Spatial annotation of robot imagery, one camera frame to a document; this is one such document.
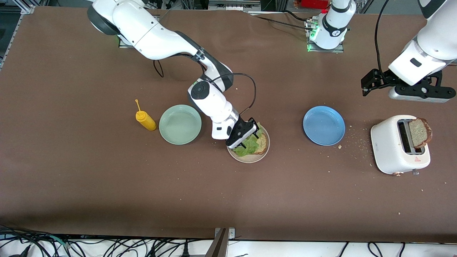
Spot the green lettuce leaf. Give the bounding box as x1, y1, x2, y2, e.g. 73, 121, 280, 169
233, 123, 265, 158

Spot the brown bread slice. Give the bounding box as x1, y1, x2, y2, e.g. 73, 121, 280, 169
408, 117, 433, 149
254, 125, 268, 155

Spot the yellow squeeze bottle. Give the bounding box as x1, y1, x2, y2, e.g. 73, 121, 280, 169
135, 99, 157, 131

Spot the beige plate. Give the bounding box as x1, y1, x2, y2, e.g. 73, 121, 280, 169
226, 121, 271, 164

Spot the blue plate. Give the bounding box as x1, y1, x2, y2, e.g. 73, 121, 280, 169
303, 106, 346, 146

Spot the pale green plate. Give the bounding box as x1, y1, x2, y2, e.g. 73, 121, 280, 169
159, 104, 202, 145

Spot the white toaster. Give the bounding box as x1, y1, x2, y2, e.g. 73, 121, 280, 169
370, 115, 431, 176

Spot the red box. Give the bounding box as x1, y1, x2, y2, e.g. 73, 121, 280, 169
293, 0, 330, 10

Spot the grey metal bar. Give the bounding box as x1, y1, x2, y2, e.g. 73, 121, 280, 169
205, 228, 227, 257

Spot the grey metal equipment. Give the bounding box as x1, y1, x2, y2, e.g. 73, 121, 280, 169
208, 0, 262, 11

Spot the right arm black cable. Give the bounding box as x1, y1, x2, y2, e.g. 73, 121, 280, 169
153, 54, 257, 116

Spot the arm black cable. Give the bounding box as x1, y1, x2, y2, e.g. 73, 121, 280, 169
375, 0, 390, 72
153, 54, 257, 116

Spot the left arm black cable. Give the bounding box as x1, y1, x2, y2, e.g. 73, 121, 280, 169
375, 0, 390, 72

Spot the small metal bracket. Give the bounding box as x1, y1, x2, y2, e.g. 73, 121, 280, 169
214, 227, 236, 240

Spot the black table cable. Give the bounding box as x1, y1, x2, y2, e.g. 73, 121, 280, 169
250, 14, 315, 32
282, 10, 315, 22

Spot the teal floor cable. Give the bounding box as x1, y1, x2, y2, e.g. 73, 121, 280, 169
46, 235, 72, 248

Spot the aluminium table frame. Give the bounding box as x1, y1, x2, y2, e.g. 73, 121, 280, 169
0, 4, 35, 70

